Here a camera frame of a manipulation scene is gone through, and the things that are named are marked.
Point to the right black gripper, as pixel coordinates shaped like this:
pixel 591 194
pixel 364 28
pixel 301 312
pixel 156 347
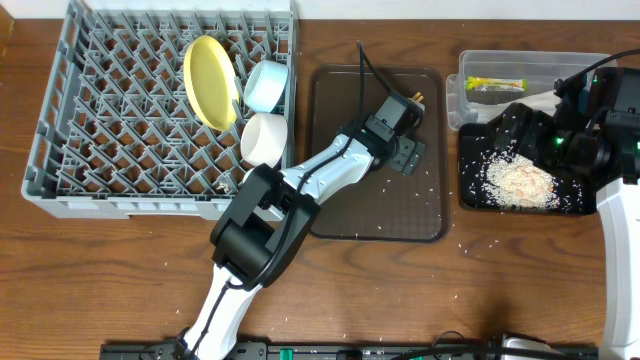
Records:
pixel 536 123

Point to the white paper napkin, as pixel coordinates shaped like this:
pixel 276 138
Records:
pixel 546 102

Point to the green snack wrapper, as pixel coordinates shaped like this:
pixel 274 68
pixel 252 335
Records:
pixel 484 84

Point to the white bowl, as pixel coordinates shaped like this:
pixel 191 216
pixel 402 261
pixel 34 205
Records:
pixel 263 140

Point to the light blue bowl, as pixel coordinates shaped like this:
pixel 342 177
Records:
pixel 265 86

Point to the yellow plate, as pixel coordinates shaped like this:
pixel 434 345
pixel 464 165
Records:
pixel 209 79

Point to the white cup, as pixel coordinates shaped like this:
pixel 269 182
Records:
pixel 247 175

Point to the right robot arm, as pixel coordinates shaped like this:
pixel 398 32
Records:
pixel 617 204

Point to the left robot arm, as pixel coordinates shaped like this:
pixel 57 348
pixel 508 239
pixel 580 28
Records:
pixel 261 231

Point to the black waste tray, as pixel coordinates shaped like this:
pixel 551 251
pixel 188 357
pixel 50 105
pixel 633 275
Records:
pixel 475 165

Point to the food scraps pile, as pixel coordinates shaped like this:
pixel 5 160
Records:
pixel 520 182

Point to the dark brown serving tray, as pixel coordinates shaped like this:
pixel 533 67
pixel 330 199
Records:
pixel 386 205

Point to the clear plastic bin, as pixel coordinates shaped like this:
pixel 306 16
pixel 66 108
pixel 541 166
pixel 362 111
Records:
pixel 541 69

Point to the grey dish rack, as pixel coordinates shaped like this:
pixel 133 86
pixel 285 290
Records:
pixel 116 134

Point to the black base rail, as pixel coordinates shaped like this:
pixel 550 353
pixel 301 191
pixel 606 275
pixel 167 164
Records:
pixel 256 351

